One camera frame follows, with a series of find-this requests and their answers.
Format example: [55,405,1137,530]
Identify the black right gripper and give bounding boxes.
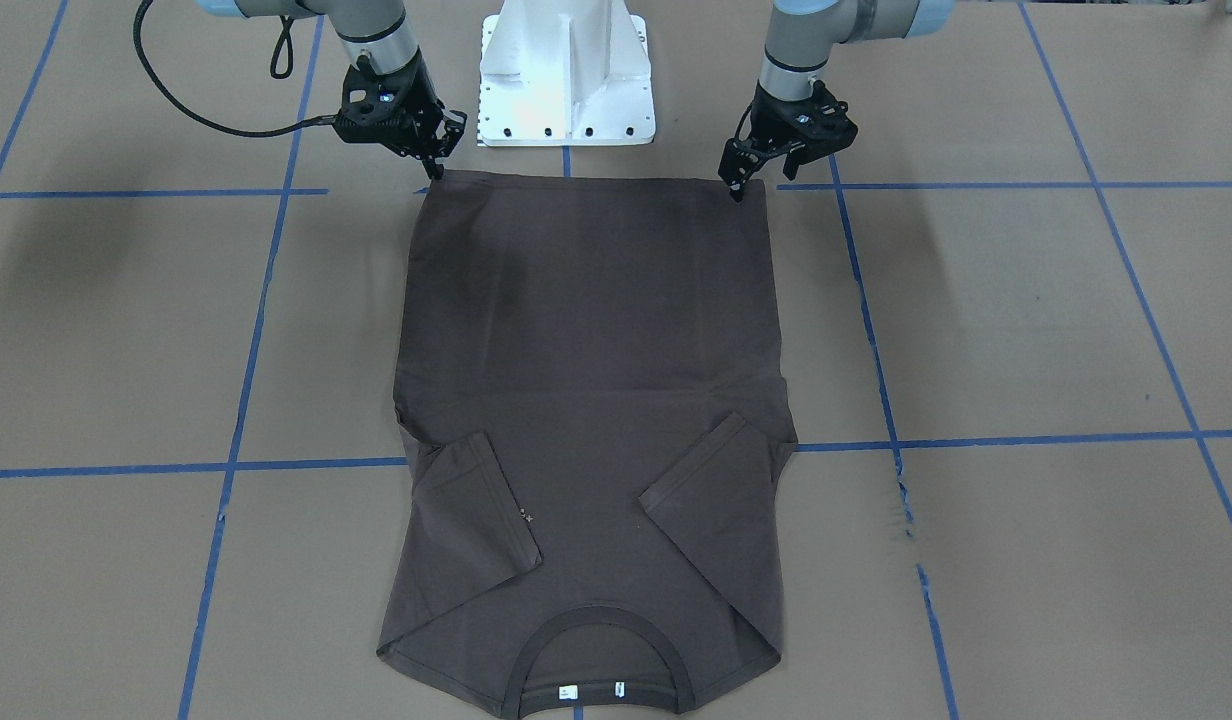
[334,53,468,181]

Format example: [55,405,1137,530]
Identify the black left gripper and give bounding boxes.
[718,79,859,202]

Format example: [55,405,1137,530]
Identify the dark brown t-shirt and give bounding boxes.
[375,170,796,719]

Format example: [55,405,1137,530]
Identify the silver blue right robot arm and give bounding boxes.
[200,1,468,181]

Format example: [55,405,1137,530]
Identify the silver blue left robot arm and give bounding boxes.
[718,1,955,202]

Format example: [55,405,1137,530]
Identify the blue tape line lengthwise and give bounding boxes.
[825,154,960,719]

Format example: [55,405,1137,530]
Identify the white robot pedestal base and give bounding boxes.
[476,1,657,147]

